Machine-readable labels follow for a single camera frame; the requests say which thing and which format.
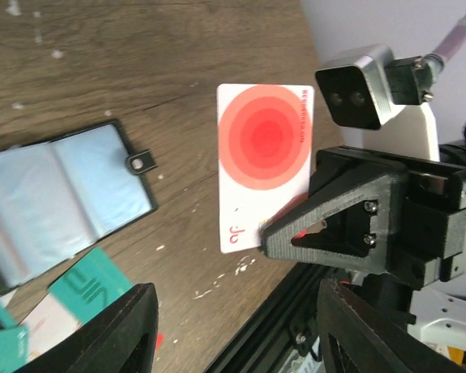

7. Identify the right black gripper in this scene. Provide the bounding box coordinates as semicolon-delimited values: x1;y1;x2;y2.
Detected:
261;146;466;290

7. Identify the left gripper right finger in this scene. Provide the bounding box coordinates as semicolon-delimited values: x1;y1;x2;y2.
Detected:
318;279;465;372

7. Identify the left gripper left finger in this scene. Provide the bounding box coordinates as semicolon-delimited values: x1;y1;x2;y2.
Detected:
18;283;158;373

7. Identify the white red circle card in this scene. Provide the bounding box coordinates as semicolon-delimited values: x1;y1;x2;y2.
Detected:
217;83;315;253
21;294;82;362

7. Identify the black card holder wallet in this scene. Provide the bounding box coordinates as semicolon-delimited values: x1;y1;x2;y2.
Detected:
0;120;158;295

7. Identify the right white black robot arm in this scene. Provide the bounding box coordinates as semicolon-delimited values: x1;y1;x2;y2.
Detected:
261;104;466;352

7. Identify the teal VIP card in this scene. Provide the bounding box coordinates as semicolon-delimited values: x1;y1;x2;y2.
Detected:
49;247;133;324

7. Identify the black front rail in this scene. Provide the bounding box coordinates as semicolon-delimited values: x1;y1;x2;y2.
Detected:
204;263;338;373

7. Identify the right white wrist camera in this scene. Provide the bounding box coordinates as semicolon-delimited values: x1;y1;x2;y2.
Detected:
314;43;442;162

